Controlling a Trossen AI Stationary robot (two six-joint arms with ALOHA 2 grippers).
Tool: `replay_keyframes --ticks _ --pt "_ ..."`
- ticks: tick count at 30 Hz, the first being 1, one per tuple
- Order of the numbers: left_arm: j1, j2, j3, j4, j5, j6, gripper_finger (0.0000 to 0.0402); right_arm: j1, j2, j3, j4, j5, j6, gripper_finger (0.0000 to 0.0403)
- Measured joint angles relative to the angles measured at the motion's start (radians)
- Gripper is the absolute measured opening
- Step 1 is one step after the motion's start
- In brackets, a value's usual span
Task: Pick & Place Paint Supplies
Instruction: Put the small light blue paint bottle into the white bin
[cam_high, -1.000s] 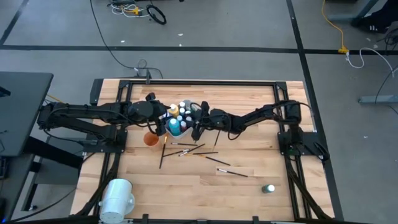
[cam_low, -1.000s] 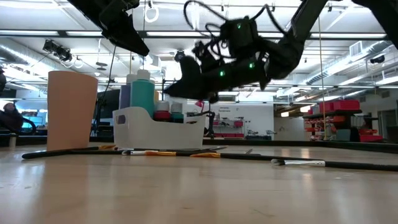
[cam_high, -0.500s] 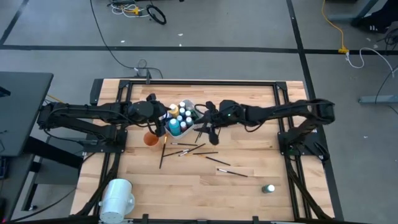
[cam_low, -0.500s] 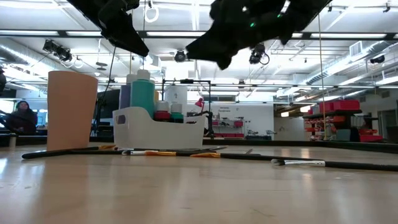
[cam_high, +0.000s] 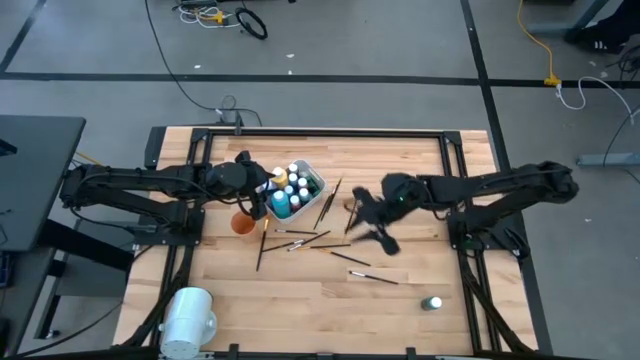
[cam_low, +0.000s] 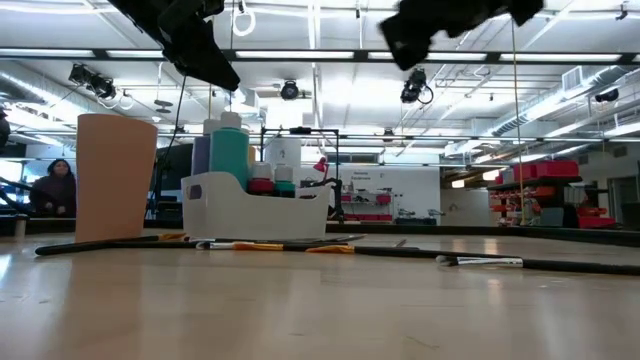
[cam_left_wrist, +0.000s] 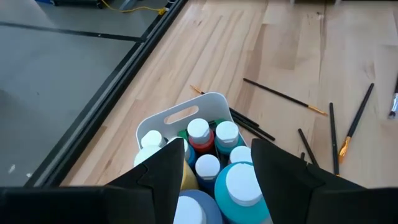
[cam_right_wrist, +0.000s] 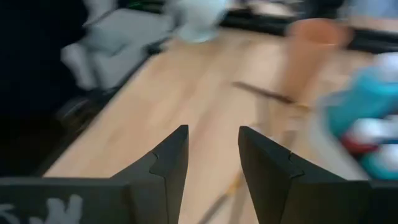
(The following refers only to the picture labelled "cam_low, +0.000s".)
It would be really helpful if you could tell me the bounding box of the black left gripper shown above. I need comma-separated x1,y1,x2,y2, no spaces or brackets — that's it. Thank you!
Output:
107,0,241,92

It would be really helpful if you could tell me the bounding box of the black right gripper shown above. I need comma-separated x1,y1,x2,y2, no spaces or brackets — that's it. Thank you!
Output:
380,0,544,71

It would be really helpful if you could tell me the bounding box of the large lavender paint bottle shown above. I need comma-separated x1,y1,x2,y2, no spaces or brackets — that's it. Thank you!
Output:
191,118,222,176

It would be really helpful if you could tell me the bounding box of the large turquoise paint bottle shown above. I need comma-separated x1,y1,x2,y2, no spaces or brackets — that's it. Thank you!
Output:
208,111,250,191

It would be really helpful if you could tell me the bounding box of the small red paint bottle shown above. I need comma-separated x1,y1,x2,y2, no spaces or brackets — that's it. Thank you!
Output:
247,162,276,196

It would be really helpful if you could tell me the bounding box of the small dark teal paint bottle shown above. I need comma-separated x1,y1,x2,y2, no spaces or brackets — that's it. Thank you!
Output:
273,163,297,198

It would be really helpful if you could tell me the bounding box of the white plastic caddy bin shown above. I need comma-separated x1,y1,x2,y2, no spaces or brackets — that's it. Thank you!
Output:
181,171,332,241

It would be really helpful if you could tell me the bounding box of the black paintbrush silver ferrule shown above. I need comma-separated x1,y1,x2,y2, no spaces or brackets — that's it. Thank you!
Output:
185,236,321,244
195,240,350,250
435,254,640,277

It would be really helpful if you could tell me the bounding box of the black overhead light bar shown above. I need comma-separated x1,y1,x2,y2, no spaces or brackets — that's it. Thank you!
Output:
0,46,640,64

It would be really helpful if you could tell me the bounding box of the black monitor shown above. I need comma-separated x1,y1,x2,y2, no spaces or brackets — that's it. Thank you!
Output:
158,143,194,221

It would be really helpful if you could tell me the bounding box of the red desk lamp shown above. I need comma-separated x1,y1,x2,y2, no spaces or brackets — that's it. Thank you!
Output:
312,156,330,187

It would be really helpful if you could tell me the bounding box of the red bin shelf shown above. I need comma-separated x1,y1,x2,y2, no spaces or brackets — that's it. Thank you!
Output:
487,159,617,231

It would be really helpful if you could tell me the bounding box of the long black orange-bristle paintbrush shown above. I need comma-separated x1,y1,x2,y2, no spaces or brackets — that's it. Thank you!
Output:
34,232,187,257

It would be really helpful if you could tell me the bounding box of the white hanging cable loop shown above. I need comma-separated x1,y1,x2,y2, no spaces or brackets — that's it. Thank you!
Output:
232,0,257,38

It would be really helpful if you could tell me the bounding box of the hanging black cable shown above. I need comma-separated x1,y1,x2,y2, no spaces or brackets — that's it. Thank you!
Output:
162,74,189,151

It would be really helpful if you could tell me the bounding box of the black metal frame stand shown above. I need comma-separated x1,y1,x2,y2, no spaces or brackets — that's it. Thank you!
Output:
258,126,341,221

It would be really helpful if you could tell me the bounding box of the white wall-mounted machine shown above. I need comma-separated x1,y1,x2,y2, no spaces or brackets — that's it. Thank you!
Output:
264,137,302,174

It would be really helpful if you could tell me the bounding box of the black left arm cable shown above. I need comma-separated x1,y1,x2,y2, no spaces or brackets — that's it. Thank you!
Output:
0,174,31,214

